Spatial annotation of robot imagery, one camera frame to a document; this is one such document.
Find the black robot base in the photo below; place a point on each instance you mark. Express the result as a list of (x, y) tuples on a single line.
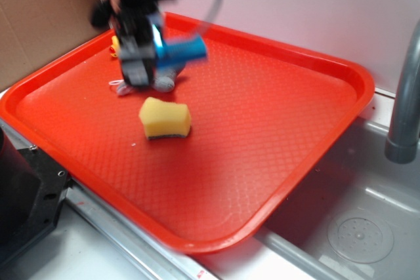
[(33, 187)]

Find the yellow rubber duck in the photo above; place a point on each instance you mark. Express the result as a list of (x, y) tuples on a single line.
[(114, 47)]

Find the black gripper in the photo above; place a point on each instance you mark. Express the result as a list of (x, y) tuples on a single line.
[(138, 32)]

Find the grey plush toy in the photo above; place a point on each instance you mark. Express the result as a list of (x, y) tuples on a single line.
[(163, 81)]

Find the sink drain cover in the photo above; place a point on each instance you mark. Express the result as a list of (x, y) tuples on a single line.
[(360, 236)]

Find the blue rectangular block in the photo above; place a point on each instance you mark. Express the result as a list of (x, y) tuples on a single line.
[(179, 52)]

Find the yellow sponge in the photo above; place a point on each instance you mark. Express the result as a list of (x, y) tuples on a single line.
[(162, 119)]

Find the brown cardboard panel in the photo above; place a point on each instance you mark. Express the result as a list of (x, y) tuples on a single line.
[(36, 32)]

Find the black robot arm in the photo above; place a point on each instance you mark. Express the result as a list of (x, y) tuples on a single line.
[(136, 24)]

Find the red plastic tray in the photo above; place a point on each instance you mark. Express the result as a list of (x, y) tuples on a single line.
[(263, 113)]

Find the grey faucet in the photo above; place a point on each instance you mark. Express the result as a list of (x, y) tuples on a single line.
[(403, 135)]

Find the grey sink basin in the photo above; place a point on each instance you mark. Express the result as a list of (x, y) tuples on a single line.
[(353, 174)]

